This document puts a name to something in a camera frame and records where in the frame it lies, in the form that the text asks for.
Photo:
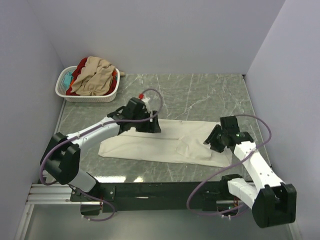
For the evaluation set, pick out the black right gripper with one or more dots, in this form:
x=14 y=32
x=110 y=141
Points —
x=211 y=139

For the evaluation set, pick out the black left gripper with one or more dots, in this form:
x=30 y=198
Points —
x=152 y=127

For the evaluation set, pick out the cream white t-shirt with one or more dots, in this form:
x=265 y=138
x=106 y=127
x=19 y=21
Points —
x=178 y=142

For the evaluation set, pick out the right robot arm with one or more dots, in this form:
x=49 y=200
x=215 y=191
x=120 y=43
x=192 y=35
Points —
x=271 y=200

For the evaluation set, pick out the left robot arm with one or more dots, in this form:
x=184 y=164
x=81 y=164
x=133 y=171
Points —
x=62 y=156

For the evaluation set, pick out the beige t-shirt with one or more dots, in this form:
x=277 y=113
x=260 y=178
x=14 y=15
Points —
x=93 y=77

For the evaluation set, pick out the red t-shirt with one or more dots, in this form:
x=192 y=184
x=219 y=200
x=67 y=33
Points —
x=81 y=65

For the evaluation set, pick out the teal garment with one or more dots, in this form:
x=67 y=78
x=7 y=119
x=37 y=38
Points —
x=68 y=77

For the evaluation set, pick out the white plastic laundry basket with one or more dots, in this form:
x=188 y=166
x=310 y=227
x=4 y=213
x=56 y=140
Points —
x=61 y=89

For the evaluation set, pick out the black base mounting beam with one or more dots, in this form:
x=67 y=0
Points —
x=151 y=196

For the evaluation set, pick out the aluminium frame rail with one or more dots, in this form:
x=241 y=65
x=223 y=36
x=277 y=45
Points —
x=62 y=194

